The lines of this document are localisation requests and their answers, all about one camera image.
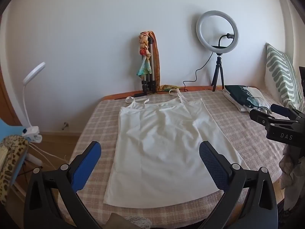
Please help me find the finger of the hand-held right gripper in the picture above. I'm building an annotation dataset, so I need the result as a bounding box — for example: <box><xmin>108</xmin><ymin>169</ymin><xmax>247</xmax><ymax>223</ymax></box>
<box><xmin>249</xmin><ymin>109</ymin><xmax>277</xmax><ymax>126</ymax></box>
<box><xmin>270</xmin><ymin>104</ymin><xmax>299</xmax><ymax>121</ymax></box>

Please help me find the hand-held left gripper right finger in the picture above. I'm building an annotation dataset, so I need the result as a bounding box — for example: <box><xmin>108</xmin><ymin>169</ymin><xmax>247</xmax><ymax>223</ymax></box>
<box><xmin>199</xmin><ymin>141</ymin><xmax>279</xmax><ymax>229</ymax></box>

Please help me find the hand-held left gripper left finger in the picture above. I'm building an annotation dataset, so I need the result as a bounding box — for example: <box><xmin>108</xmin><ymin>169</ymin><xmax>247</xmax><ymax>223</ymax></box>
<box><xmin>23</xmin><ymin>141</ymin><xmax>103</xmax><ymax>229</ymax></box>

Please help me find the white camisole top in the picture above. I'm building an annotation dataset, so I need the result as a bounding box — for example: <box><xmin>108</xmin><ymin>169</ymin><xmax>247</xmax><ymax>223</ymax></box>
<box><xmin>103</xmin><ymin>88</ymin><xmax>249</xmax><ymax>207</ymax></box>

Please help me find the folded white garment green trim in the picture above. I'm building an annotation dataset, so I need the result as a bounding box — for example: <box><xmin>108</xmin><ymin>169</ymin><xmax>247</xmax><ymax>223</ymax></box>
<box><xmin>223</xmin><ymin>87</ymin><xmax>272</xmax><ymax>112</ymax></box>

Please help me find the green white patterned pillow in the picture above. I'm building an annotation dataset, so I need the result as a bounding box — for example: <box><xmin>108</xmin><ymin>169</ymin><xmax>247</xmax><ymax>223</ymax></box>
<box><xmin>264</xmin><ymin>42</ymin><xmax>301</xmax><ymax>111</ymax></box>

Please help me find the person's patterned clothing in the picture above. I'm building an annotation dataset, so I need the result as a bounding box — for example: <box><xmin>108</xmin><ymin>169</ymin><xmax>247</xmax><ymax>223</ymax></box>
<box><xmin>279</xmin><ymin>144</ymin><xmax>305</xmax><ymax>196</ymax></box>

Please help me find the dark green patterned garment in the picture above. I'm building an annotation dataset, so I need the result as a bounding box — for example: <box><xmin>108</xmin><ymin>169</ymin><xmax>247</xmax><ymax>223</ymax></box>
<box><xmin>225</xmin><ymin>85</ymin><xmax>259</xmax><ymax>106</ymax></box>

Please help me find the checked beige blanket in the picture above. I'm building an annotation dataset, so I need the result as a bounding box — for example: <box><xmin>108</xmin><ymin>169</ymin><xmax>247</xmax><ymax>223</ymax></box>
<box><xmin>56</xmin><ymin>89</ymin><xmax>290</xmax><ymax>229</ymax></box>

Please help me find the beige cloth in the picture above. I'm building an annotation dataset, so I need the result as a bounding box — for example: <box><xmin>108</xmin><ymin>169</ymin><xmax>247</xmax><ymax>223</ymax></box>
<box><xmin>105</xmin><ymin>212</ymin><xmax>130</xmax><ymax>229</ymax></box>

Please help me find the white clip desk lamp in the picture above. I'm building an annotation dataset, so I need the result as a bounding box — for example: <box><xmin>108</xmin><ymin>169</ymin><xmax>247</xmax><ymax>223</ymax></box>
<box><xmin>22</xmin><ymin>62</ymin><xmax>46</xmax><ymax>144</ymax></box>

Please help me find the small black tripod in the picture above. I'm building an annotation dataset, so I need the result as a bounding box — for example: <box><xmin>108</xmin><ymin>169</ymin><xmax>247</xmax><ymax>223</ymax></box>
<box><xmin>211</xmin><ymin>52</ymin><xmax>226</xmax><ymax>92</ymax></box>

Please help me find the white knitted cloth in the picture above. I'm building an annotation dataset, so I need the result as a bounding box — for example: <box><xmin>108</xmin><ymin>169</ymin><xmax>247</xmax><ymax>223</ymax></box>
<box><xmin>124</xmin><ymin>215</ymin><xmax>153</xmax><ymax>229</ymax></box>

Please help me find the leopard print cloth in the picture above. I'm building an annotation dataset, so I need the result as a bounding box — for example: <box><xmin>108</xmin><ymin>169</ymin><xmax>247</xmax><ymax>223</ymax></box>
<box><xmin>0</xmin><ymin>135</ymin><xmax>30</xmax><ymax>206</ymax></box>

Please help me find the black gooseneck phone holder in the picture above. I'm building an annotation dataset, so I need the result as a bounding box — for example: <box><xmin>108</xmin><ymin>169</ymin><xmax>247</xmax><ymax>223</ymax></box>
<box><xmin>212</xmin><ymin>33</ymin><xmax>235</xmax><ymax>49</ymax></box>

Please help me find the light blue chair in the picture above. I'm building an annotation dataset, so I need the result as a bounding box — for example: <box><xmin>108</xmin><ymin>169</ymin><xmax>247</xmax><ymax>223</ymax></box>
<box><xmin>0</xmin><ymin>118</ymin><xmax>29</xmax><ymax>196</ymax></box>

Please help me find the orange patterned scarf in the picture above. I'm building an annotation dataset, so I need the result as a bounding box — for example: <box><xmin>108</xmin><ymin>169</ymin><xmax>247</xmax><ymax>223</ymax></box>
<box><xmin>149</xmin><ymin>31</ymin><xmax>179</xmax><ymax>93</ymax></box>

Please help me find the folded silver tripod stand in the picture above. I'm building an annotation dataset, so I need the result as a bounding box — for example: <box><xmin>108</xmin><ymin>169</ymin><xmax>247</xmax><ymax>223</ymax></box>
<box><xmin>140</xmin><ymin>36</ymin><xmax>158</xmax><ymax>94</ymax></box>

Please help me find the wooden door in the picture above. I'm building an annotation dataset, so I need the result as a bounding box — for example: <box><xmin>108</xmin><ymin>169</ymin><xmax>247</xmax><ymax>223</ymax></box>
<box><xmin>0</xmin><ymin>69</ymin><xmax>22</xmax><ymax>127</ymax></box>

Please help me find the colourful silk scarf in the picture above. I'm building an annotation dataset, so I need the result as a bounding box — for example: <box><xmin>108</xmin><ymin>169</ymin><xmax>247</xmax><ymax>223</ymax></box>
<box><xmin>136</xmin><ymin>31</ymin><xmax>154</xmax><ymax>79</ymax></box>

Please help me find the white cable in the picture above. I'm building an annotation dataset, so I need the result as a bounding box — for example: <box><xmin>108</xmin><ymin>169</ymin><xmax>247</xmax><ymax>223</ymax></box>
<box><xmin>29</xmin><ymin>143</ymin><xmax>72</xmax><ymax>170</ymax></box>

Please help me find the black power cable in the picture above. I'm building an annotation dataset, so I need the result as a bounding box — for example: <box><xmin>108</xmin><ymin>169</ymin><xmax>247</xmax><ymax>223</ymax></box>
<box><xmin>182</xmin><ymin>51</ymin><xmax>214</xmax><ymax>93</ymax></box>

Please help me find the white ring light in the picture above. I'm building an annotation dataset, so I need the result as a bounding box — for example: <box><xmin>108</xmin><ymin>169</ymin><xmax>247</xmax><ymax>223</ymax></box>
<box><xmin>196</xmin><ymin>10</ymin><xmax>239</xmax><ymax>53</ymax></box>

